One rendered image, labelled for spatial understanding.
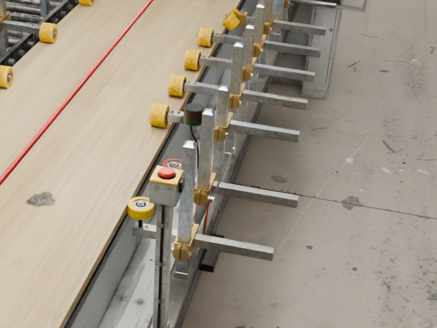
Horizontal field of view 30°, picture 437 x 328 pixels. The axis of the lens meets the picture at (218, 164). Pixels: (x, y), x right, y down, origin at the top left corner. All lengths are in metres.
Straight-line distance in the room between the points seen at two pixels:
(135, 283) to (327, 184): 1.96
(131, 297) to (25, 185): 0.47
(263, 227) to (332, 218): 0.37
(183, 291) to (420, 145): 2.70
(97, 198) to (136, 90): 0.75
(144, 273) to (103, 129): 0.54
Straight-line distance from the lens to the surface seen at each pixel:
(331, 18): 5.04
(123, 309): 2.53
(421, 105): 5.40
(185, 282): 2.51
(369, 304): 3.64
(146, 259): 2.72
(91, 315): 2.38
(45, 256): 2.29
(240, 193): 2.65
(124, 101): 3.06
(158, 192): 2.02
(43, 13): 4.09
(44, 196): 2.51
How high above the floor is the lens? 2.30
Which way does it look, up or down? 31 degrees down
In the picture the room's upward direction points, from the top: 5 degrees clockwise
